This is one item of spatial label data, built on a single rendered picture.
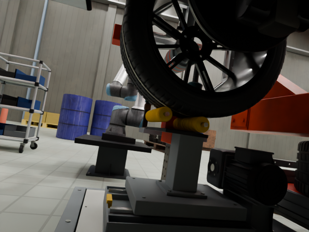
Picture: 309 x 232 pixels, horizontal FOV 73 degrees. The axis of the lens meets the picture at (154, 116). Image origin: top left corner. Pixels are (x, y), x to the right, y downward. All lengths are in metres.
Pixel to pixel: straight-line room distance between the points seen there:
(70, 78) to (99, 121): 4.26
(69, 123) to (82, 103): 0.47
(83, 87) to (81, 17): 2.71
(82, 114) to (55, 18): 5.57
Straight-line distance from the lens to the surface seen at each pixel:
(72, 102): 4.52
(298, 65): 12.22
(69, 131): 4.51
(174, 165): 0.82
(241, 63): 1.07
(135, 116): 1.86
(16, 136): 2.65
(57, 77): 8.70
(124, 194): 0.93
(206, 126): 0.73
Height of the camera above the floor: 0.44
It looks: 4 degrees up
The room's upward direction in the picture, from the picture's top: 9 degrees clockwise
